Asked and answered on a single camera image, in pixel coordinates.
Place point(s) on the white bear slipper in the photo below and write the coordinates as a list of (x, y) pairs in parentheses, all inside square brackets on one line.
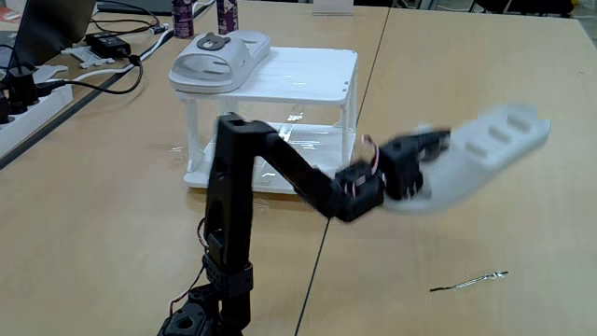
[(485, 154), (219, 70)]

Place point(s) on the white two-tier plastic box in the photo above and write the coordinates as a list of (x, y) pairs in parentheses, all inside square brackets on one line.
[(303, 74)]

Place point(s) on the white plastic stand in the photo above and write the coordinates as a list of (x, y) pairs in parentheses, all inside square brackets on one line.
[(333, 7)]

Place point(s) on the purple drink can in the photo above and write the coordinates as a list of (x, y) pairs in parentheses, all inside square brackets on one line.
[(227, 18), (183, 18)]

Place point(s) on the black power adapter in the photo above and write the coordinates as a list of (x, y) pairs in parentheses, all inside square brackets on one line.
[(108, 44)]

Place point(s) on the white plastic cutout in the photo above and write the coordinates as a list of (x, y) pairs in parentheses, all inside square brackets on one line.
[(49, 72)]

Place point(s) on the white power strip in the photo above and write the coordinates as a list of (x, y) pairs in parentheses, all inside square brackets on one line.
[(28, 116)]

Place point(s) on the dark laptop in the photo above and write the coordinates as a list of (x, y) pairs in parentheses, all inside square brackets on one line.
[(51, 28)]

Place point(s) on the black plugs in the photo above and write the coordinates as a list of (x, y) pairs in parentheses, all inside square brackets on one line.
[(21, 88)]

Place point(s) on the red flat item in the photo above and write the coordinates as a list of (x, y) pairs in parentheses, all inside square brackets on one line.
[(9, 15)]

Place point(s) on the white plastic bracket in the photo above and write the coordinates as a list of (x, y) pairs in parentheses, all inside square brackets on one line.
[(88, 57)]

